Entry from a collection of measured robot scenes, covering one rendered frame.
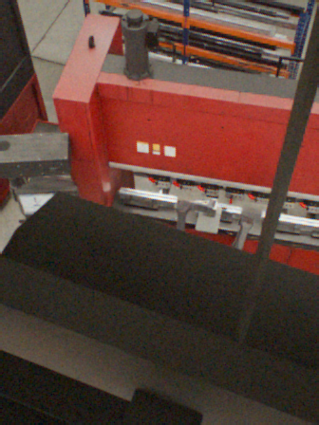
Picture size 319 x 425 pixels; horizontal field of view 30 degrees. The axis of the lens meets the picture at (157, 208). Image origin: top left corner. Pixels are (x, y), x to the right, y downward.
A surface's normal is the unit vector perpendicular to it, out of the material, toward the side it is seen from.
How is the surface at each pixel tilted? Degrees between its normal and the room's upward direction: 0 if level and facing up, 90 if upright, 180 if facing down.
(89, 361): 90
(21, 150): 0
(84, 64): 0
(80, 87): 0
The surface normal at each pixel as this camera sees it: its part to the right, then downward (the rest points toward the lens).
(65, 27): -0.02, -0.55
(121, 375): -0.37, 0.78
